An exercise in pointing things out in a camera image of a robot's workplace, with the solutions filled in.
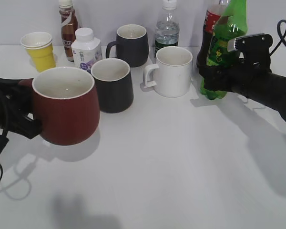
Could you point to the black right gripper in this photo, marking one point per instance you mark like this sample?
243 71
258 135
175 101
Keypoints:
237 78

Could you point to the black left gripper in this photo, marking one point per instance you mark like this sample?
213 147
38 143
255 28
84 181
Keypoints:
19 102

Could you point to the red ceramic mug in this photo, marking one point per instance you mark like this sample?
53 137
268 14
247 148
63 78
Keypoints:
65 100

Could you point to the green soda bottle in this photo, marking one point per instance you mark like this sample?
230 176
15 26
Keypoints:
232 24

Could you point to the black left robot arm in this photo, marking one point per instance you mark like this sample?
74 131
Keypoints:
4 113

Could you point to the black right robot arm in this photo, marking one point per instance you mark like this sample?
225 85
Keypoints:
269 90

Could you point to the yellow paper cup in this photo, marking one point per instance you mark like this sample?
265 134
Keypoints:
39 47

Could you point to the white ceramic mug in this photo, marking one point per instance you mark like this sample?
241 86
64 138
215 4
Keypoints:
170 75

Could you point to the dark cola bottle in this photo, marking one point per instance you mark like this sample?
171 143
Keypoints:
213 14

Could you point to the clear water bottle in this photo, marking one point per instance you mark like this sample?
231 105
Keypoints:
167 27

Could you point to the white yogurt drink bottle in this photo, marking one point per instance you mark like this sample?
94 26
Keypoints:
86 49

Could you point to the rear black ceramic mug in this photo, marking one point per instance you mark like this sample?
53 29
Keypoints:
131 45

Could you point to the black ceramic mug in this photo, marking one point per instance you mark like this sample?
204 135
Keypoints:
114 85
131 45

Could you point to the brown tea bottle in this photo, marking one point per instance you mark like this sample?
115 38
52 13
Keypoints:
69 24

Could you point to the front black ceramic mug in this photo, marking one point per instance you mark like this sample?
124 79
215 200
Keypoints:
114 85

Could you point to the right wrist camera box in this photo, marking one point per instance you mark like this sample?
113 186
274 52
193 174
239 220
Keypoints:
255 48

